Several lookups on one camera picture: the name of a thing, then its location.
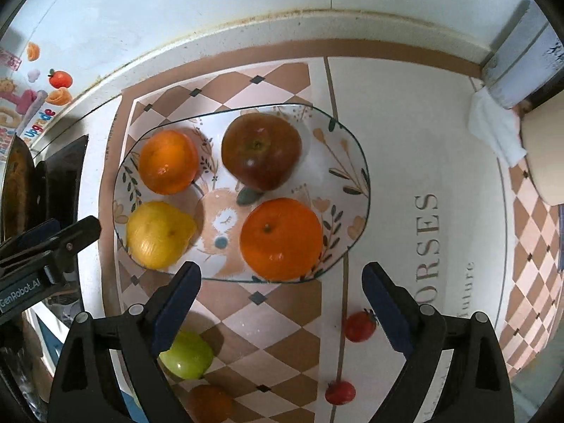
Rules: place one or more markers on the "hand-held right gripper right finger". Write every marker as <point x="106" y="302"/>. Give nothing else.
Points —
<point x="387" y="306"/>

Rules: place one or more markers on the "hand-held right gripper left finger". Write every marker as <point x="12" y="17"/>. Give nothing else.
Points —
<point x="176" y="310"/>

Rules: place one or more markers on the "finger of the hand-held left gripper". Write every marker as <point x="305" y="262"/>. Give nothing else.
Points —
<point x="26" y="238"/>
<point x="72" y="235"/>

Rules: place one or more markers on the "red cherry tomato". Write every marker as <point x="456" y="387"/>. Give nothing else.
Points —
<point x="359" y="327"/>
<point x="340" y="393"/>

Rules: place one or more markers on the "green apple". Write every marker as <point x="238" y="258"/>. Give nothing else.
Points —
<point x="188" y="356"/>

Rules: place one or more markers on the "dark brownish orange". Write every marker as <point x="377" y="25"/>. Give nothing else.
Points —
<point x="210" y="403"/>

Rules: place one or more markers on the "floral oval ceramic plate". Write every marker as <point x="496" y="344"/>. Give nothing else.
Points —
<point x="220" y="218"/>

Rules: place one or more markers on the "black frying pan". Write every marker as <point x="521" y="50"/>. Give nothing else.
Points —
<point x="17" y="180"/>

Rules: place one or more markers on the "black induction stove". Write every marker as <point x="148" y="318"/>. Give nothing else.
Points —
<point x="66" y="176"/>

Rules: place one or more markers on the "yellow lemon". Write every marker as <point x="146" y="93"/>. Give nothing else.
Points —
<point x="156" y="234"/>

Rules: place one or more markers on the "small orange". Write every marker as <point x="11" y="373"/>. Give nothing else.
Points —
<point x="167" y="162"/>

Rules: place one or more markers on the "large bright orange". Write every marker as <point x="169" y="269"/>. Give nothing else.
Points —
<point x="282" y="240"/>

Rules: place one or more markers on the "checkered brown counter mat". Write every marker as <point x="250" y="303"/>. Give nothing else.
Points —
<point x="396" y="141"/>

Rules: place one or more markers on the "dark red apple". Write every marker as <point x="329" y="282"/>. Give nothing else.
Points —
<point x="261" y="150"/>

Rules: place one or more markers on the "white tissue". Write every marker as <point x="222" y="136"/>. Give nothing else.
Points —
<point x="495" y="123"/>

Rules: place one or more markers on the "cream utensil holder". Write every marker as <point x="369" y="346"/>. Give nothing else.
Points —
<point x="546" y="150"/>

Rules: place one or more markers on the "silver spray can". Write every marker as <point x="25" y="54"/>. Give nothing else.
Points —
<point x="524" y="57"/>

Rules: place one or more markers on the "colourful wall sticker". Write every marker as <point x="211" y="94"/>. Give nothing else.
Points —
<point x="26" y="110"/>

